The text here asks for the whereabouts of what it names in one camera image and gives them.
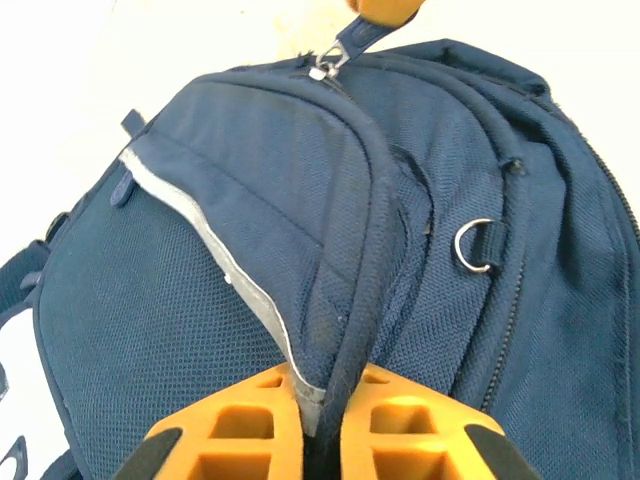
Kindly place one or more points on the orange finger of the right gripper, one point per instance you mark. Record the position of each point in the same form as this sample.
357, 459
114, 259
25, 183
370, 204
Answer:
390, 10
354, 5

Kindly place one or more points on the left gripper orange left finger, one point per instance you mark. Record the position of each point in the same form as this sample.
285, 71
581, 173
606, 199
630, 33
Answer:
225, 440

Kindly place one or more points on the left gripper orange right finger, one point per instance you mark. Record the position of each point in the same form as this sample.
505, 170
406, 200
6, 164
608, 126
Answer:
415, 440

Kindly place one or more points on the navy blue backpack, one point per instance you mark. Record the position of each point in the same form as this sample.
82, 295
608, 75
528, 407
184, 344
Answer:
300, 225

